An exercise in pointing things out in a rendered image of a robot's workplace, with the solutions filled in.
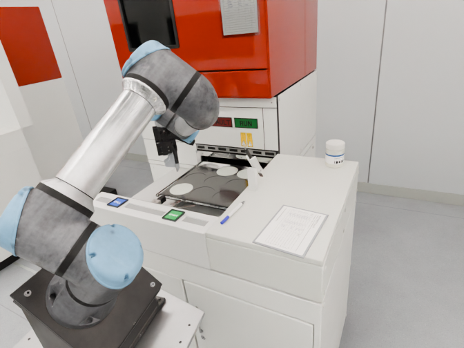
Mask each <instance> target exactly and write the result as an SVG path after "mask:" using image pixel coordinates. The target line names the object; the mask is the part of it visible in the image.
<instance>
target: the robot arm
mask: <svg viewBox="0 0 464 348"><path fill-rule="evenodd" d="M122 76H123V79H122V89H123V91H122V93H121V94H120V96H119V97H118V98H117V99H116V100H115V102H114V103H113V104H112V106H111V107H110V108H109V109H108V110H107V112H106V113H105V114H104V116H103V117H102V118H101V119H100V120H99V122H98V123H97V124H96V126H95V127H94V128H93V129H92V130H91V132H90V133H89V134H88V136H87V137H86V138H85V140H84V141H83V142H82V143H81V144H80V146H79V147H78V148H77V150H76V151H75V152H74V153H73V154H72V156H71V157H70V159H69V160H68V161H67V162H66V163H65V164H64V166H63V167H62V168H61V170H60V171H59V172H58V174H57V175H56V176H55V177H54V178H52V179H49V180H42V181H40V183H38V185H37V186H36V187H35V188H34V187H33V186H25V187H23V188H22V189H21V190H20V191H19V192H18V193H17V194H16V195H15V196H14V197H13V198H12V199H11V201H10V202H9V204H8V205H7V207H6V208H5V210H4V212H3V213H2V215H1V217H0V247H1V248H3V249H5V250H7V251H9V252H11V253H12V254H13V256H16V257H17V256H19V257H20V258H23V259H24V260H27V261H29V262H31V263H33V264H35V265H37V266H38V267H41V268H42V269H45V270H47V271H49V272H51V273H53V274H55V275H54V277H53V278H52V280H51V281H50V283H49V285H48V288H47V290H46V307H47V310H48V313H49V314H50V316H51V317H52V318H53V319H54V320H55V321H56V322H57V323H59V324H60V325H62V326H64V327H67V328H69V329H86V328H89V327H92V326H94V325H96V324H98V323H99V322H101V321H102V320H103V319H104V318H105V317H106V316H107V315H108V314H109V313H110V312H111V311H112V309H113V307H114V306H115V303H116V301H117V295H118V293H119V292H120V291H121V290H122V289H123V288H124V287H126V286H128V285H129V284H130V283H131V282H132V281H133V280H134V279H135V276H136V275H137V274H138V273H139V270H140V269H141V267H142V264H143V260H144V251H143V249H142V244H141V242H140V241H139V238H138V237H137V236H136V235H135V234H134V233H133V232H132V231H131V230H130V229H128V228H127V227H125V226H122V225H120V224H112V225H109V224H106V225H103V226H100V225H98V224H97V223H95V222H93V221H91V220H90V218H91V216H92V215H93V213H94V212H95V210H94V205H93V200H94V199H95V198H96V197H97V195H98V193H99V192H100V191H101V189H102V188H103V187H104V185H105V183H107V181H108V179H109V178H110V177H111V175H112V174H113V173H114V171H115V170H116V168H117V167H118V166H119V164H120V163H121V161H122V160H123V159H124V157H125V156H126V154H127V153H128V152H129V150H130V149H131V147H132V146H133V144H134V143H135V142H136V141H137V139H138V138H139V136H140V135H141V134H142V132H143V131H144V129H145V128H146V127H147V125H148V124H149V122H150V121H154V122H155V125H156V126H152V128H153V134H154V138H155V143H156V147H157V153H158V156H161V155H163V156H165V155H168V157H167V158H166V159H165V160H164V163H165V166H166V167H175V168H176V171H177V172H178V171H179V168H180V165H179V160H178V155H177V144H176V140H179V141H181V142H184V143H186V144H188V145H191V146H193V145H194V143H195V140H194V139H195V138H196V136H197V134H198V133H199V131H200V130H204V129H207V128H209V127H211V126H212V125H214V123H215V122H216V121H217V119H218V116H219V113H220V103H219V99H218V96H217V93H216V91H215V89H214V87H213V86H212V84H211V83H210V81H209V80H208V79H207V78H206V77H205V76H204V75H201V74H200V73H199V72H198V71H196V70H195V69H194V68H193V67H191V66H190V65H188V64H187V63H186V62H185V61H184V60H182V59H181V58H179V57H178V56H177V55H176V54H175V53H173V52H172V51H171V49H170V48H167V47H165V46H163V45H162V44H161V43H160V42H158V41H154V40H150V41H147V42H145V43H143V44H142V45H141V46H140V47H139V48H138V49H136V50H135V52H134V53H133V54H132V55H131V56H130V58H129V59H128V60H127V61H126V63H125V64H124V66H123V68H122ZM172 153H173V154H172Z"/></svg>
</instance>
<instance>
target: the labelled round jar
mask: <svg viewBox="0 0 464 348"><path fill-rule="evenodd" d="M344 156H345V142H344V141H342V140H339V139H331V140H329V141H327V142H326V152H325V165H326V166H328V167H330V168H340V167H341V166H343V165H344Z"/></svg>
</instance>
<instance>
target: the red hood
mask: <svg viewBox="0 0 464 348"><path fill-rule="evenodd" d="M104 5H105V9H106V14H107V17H108V22H109V25H110V30H111V33H112V36H113V41H114V44H115V49H116V53H117V58H118V62H119V67H120V70H121V72H122V68H123V66H124V64H125V63H126V61H127V60H128V59H129V58H130V56H131V55H132V54H133V53H134V52H135V50H136V49H138V48H139V47H140V46H141V45H142V44H144V43H145V42H147V41H150V40H154V41H158V42H160V43H161V44H162V45H163V46H165V47H167V48H170V49H171V51H172V52H173V53H175V54H176V55H177V56H178V57H179V58H181V59H182V60H184V61H185V62H186V63H187V64H188V65H190V66H191V67H193V68H194V69H195V70H196V71H198V72H199V73H200V74H201V75H204V76H205V77H206V78H207V79H208V80H209V81H210V83H211V84H212V86H213V87H214V89H215V91H216V93H217V97H218V98H254V99H271V98H272V97H274V96H275V95H277V94H278V93H280V92H282V91H283V90H284V89H286V88H288V87H289V86H290V85H292V84H294V83H295V82H297V81H298V80H300V79H302V78H303V77H304V76H306V75H308V74H309V73H310V72H312V71H314V70H315V69H316V67H317V28H318V0H104Z"/></svg>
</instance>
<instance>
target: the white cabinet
mask: <svg viewBox="0 0 464 348"><path fill-rule="evenodd" d="M355 207H356V196H355V199H354V203H353V205H352V208H351V212H350V214H349V219H348V221H347V225H346V228H345V232H344V234H343V237H342V241H341V243H340V247H339V250H338V254H337V256H336V261H335V263H334V266H333V269H332V272H331V276H330V279H329V283H328V285H327V289H326V293H325V296H324V298H323V301H322V302H316V301H314V300H310V299H307V298H303V297H301V296H297V295H294V294H292V293H287V292H285V291H281V290H278V289H274V288H271V287H268V286H265V285H263V284H258V283H256V282H252V281H249V280H245V279H242V278H239V277H236V276H233V275H229V274H227V273H222V272H220V271H216V270H213V269H211V270H208V269H203V268H201V267H197V266H195V265H192V264H188V263H185V262H181V261H179V260H175V259H172V258H168V257H166V256H163V255H159V254H156V253H153V252H150V251H146V250H143V251H144V260H143V264H142V267H144V268H145V269H146V270H147V271H148V272H149V273H150V274H151V275H152V276H154V277H155V278H156V279H157V280H159V281H160V282H161V283H162V286H161V290H163V291H165V292H167V293H169V294H171V295H173V296H175V297H176V298H179V299H180V300H183V301H185V302H187V303H189V304H190V305H192V306H194V307H196V308H198V309H200V310H202V311H204V312H205V316H204V318H203V320H202V322H201V324H200V326H199V328H198V330H197V332H196V334H195V336H194V338H193V340H192V342H191V344H190V346H189V348H339V345H340V339H341V335H342V330H343V327H344V323H345V317H346V316H347V314H346V312H347V297H348V288H349V273H350V265H351V249H352V240H353V232H354V216H355Z"/></svg>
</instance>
